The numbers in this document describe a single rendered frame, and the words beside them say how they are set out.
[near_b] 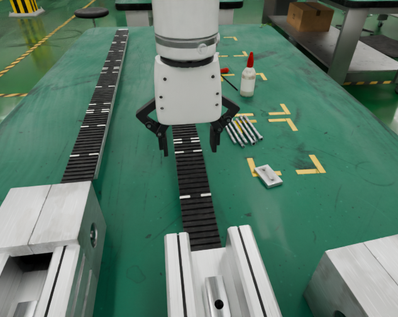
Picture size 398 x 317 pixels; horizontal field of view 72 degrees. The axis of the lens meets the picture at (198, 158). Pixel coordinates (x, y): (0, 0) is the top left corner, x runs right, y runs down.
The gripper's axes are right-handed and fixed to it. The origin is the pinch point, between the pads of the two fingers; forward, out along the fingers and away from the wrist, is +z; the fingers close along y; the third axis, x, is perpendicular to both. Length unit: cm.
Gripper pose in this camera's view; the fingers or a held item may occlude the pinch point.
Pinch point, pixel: (189, 144)
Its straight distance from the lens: 47.7
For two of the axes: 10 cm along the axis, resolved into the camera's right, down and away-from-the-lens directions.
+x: 1.4, 6.2, -7.7
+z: 0.0, 7.8, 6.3
